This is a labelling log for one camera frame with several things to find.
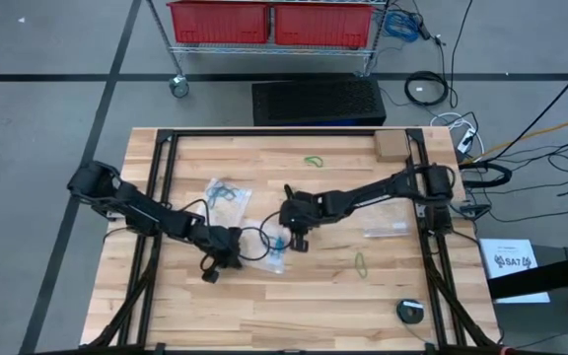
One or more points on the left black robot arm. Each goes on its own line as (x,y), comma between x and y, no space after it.
(136,212)

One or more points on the green rubber band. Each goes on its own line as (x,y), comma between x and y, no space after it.
(306,160)
(362,275)

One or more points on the brown cardboard box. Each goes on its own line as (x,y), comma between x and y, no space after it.
(391,145)

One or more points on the black perforated metal case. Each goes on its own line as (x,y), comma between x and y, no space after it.
(313,101)

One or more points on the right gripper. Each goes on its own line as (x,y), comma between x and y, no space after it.
(304,212)

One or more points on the white power strip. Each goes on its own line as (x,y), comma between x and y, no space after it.
(466,140)

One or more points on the teal rubber band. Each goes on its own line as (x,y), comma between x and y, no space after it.
(215,192)
(226,190)
(220,199)

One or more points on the white printed paper sheet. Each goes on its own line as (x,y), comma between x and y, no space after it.
(511,281)

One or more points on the clear plastic zip bag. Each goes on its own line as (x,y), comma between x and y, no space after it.
(237,212)
(276,266)
(387,222)

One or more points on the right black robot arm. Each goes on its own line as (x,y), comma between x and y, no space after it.
(377,190)

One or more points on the black power adapter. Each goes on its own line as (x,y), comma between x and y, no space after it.
(424,29)

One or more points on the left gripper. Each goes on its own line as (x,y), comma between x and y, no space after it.
(222,246)

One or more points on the red button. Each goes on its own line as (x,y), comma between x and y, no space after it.
(507,351)

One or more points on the black flat bar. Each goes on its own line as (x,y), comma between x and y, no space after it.
(550,276)

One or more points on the black aluminium table frame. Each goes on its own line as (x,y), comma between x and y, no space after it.
(289,132)

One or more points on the grey side table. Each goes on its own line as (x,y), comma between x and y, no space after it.
(540,325)

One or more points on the red plastic storage bin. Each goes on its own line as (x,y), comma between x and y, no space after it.
(215,22)
(323,24)

